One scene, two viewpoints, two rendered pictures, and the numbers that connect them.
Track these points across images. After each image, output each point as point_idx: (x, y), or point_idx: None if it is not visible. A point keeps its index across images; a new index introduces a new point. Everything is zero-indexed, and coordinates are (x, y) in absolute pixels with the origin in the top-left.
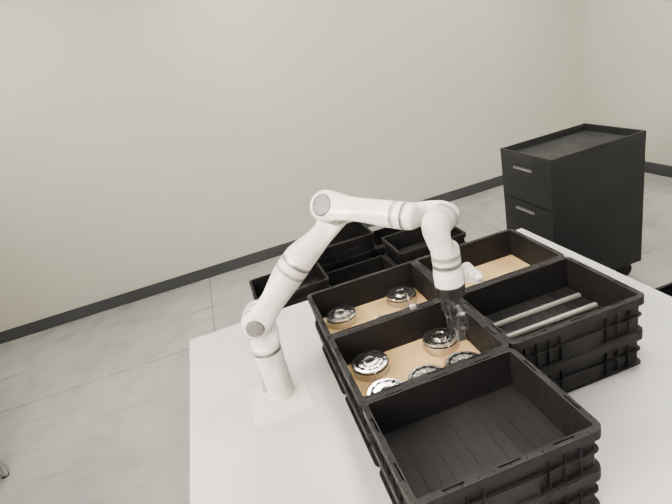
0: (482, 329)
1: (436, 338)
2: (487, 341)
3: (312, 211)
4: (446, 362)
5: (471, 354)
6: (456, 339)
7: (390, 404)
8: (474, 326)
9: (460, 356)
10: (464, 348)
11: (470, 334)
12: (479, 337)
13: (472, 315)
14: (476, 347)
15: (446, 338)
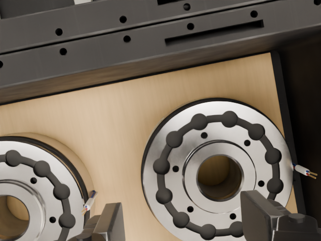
0: (154, 60)
1: (31, 240)
2: (189, 58)
3: None
4: (194, 239)
5: (174, 132)
6: (58, 158)
7: None
8: (72, 79)
9: (188, 182)
10: (79, 127)
11: (43, 92)
12: (118, 74)
13: (23, 71)
14: (91, 85)
15: (39, 196)
